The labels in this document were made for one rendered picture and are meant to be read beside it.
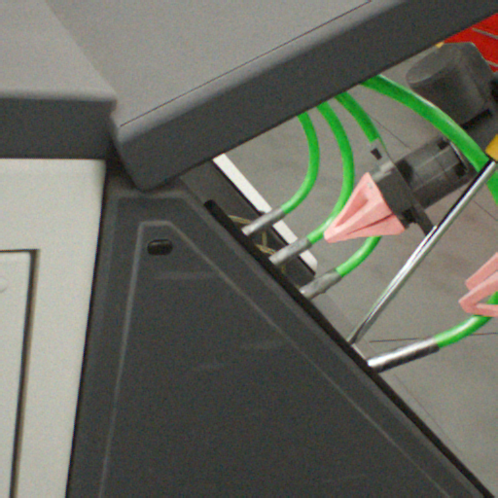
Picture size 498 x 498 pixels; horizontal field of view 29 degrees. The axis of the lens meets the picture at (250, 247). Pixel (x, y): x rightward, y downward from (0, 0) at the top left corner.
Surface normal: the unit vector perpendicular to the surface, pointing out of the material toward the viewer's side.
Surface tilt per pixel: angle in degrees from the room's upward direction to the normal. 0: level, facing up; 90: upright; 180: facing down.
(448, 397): 0
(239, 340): 90
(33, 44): 0
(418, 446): 90
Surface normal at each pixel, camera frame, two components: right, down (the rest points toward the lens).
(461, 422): 0.18, -0.87
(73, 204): 0.38, 0.49
